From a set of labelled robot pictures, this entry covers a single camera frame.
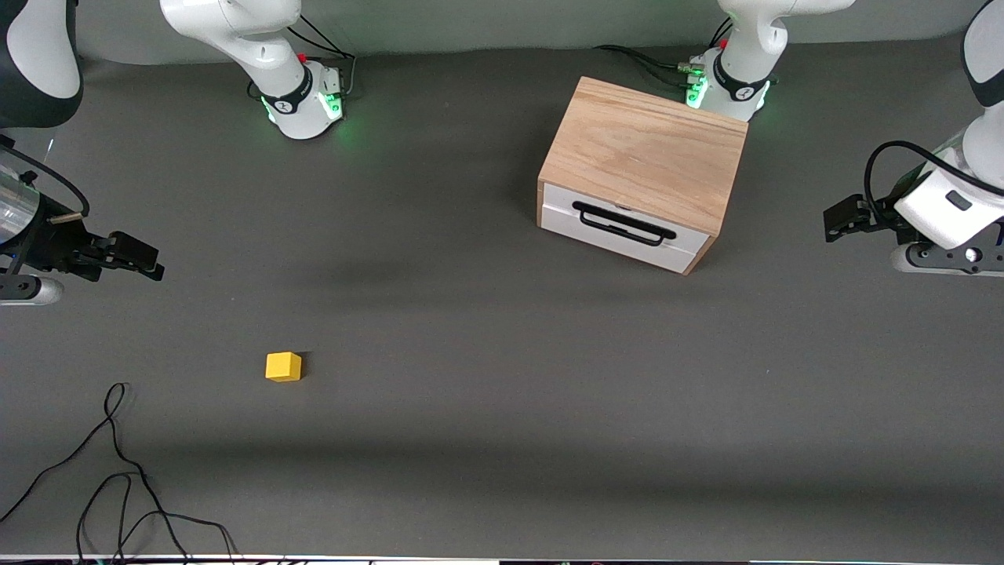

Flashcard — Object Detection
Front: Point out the yellow cube block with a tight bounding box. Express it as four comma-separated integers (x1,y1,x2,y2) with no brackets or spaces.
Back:
265,352,303,383

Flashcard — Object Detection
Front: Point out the black metal drawer handle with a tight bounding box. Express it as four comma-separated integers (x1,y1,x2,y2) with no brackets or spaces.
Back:
573,201,677,247

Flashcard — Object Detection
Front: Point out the wooden drawer cabinet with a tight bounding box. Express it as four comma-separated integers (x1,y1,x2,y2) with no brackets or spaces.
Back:
536,76,748,275

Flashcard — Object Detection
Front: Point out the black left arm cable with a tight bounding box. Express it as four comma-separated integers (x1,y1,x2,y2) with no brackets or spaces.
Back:
864,140,1004,228

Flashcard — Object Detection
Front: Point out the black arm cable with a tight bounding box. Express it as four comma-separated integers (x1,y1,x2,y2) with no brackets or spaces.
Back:
864,140,1004,228
0,145,91,219

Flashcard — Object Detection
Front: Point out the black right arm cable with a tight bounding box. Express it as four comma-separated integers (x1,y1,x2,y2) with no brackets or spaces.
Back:
0,145,91,219

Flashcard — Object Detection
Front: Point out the thin black loose cable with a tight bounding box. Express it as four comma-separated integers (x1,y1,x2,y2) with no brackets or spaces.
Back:
0,382,189,562
76,471,238,565

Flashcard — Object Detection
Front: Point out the black left base cable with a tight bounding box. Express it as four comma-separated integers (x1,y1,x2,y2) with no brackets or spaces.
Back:
594,20,707,87

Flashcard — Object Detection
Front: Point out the black base cable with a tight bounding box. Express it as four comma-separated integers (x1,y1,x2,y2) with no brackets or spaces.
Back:
594,20,707,87
286,12,358,99

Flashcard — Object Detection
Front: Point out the black right base cable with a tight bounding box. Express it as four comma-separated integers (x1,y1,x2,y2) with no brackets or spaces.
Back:
286,12,358,99

